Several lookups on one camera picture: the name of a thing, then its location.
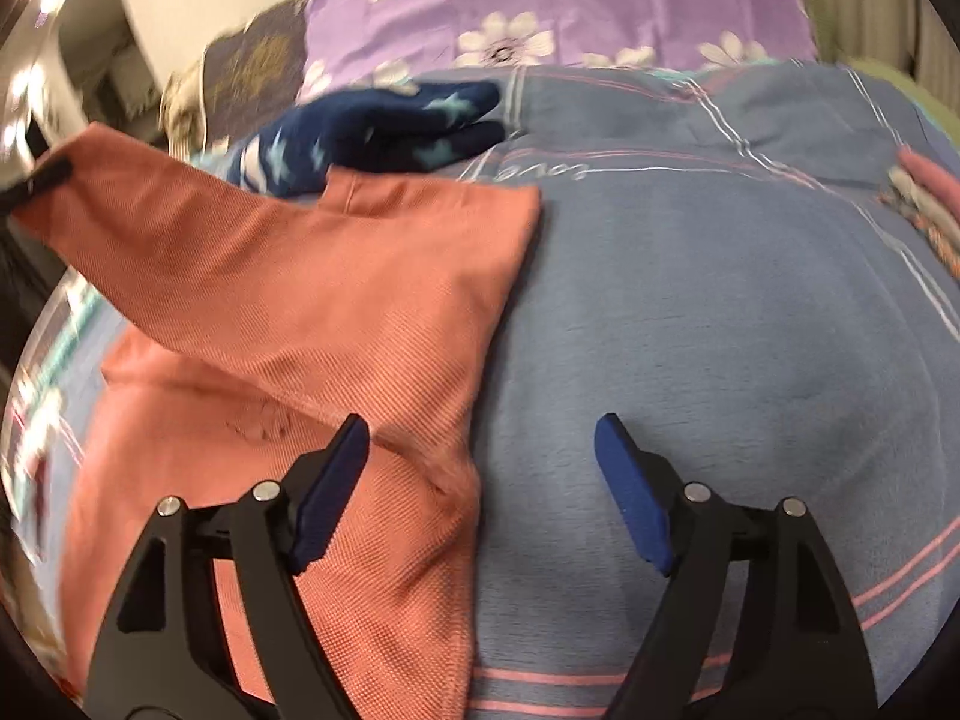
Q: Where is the white pleated curtain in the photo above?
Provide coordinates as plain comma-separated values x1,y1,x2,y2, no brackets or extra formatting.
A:
804,0,958,107

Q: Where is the blue plaid bed blanket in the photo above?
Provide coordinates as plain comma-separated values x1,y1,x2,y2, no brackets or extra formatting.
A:
6,62,960,720

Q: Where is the dark floral pillow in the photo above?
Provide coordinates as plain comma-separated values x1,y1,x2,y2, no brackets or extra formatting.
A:
202,0,306,148

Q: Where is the purple floral pillow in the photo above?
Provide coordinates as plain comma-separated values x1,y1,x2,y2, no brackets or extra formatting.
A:
299,0,817,99

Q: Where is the salmon pink knit garment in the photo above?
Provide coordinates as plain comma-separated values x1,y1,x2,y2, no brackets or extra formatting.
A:
16,125,540,718

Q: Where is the folded pink clothes stack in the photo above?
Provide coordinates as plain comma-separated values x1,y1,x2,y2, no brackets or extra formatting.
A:
880,146,960,280

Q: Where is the beige knit throw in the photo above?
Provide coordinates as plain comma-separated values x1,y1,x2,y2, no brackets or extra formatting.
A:
158,60,206,161

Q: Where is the navy star pattern garment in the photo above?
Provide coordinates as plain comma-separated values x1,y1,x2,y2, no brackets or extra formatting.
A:
212,82,505,199

